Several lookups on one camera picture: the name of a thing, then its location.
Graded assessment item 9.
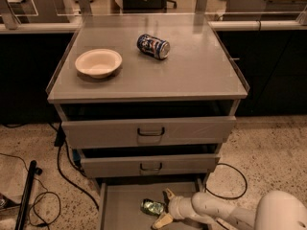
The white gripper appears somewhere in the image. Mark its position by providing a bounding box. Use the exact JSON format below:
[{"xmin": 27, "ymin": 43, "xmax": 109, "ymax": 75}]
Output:
[{"xmin": 153, "ymin": 188, "xmax": 194, "ymax": 230}]

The crushed green can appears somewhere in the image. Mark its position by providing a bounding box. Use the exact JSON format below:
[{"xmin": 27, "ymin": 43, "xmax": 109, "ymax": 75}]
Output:
[{"xmin": 140, "ymin": 198, "xmax": 165, "ymax": 216}]

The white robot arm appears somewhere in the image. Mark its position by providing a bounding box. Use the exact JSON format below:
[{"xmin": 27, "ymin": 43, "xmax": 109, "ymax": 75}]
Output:
[{"xmin": 153, "ymin": 189, "xmax": 307, "ymax": 230}]

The bottom grey drawer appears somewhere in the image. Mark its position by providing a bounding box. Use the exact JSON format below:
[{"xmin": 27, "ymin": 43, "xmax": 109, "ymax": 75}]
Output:
[{"xmin": 97, "ymin": 173, "xmax": 208, "ymax": 230}]

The grey drawer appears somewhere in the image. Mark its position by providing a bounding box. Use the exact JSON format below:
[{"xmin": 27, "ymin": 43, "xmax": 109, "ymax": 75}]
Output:
[
  {"xmin": 57, "ymin": 101, "xmax": 236, "ymax": 149},
  {"xmin": 81, "ymin": 145, "xmax": 220, "ymax": 178},
  {"xmin": 97, "ymin": 173, "xmax": 208, "ymax": 230}
]

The middle grey drawer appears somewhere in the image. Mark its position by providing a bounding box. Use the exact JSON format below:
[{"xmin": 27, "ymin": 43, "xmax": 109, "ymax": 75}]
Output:
[{"xmin": 81, "ymin": 145, "xmax": 220, "ymax": 178}]

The grey drawer cabinet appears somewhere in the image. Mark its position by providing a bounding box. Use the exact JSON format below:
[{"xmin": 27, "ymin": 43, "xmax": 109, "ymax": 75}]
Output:
[{"xmin": 45, "ymin": 12, "xmax": 250, "ymax": 230}]

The top grey drawer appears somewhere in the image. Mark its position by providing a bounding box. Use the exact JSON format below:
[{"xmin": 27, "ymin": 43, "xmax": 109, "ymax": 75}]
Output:
[{"xmin": 57, "ymin": 101, "xmax": 236, "ymax": 149}]

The blue soda can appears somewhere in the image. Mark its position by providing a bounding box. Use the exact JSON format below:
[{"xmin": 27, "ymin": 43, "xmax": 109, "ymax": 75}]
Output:
[{"xmin": 136, "ymin": 34, "xmax": 171, "ymax": 60}]

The black pole on floor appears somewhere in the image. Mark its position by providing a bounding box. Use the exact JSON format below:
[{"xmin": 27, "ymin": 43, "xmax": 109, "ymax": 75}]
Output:
[{"xmin": 14, "ymin": 160, "xmax": 36, "ymax": 230}]

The white bowl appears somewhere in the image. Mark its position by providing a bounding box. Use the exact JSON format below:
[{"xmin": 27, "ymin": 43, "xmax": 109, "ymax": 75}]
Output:
[{"xmin": 75, "ymin": 49, "xmax": 122, "ymax": 79}]

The clear acrylic barrier panel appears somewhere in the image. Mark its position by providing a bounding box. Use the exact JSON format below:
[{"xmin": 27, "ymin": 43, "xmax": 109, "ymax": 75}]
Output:
[{"xmin": 1, "ymin": 0, "xmax": 306, "ymax": 32}]

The black cable loop right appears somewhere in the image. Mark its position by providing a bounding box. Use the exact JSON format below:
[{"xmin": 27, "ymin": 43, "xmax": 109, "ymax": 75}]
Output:
[{"xmin": 204, "ymin": 162, "xmax": 248, "ymax": 200}]

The thick black floor cable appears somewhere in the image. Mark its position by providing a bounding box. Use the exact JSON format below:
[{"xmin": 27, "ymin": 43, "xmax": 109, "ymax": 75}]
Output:
[{"xmin": 47, "ymin": 122, "xmax": 100, "ymax": 211}]

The thin black floor cable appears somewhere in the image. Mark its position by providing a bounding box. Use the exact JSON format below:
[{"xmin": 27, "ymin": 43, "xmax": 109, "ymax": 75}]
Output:
[{"xmin": 0, "ymin": 152, "xmax": 62, "ymax": 230}]

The white counter rail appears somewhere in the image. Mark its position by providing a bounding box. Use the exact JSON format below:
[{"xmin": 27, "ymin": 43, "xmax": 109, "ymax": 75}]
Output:
[{"xmin": 0, "ymin": 20, "xmax": 307, "ymax": 34}]

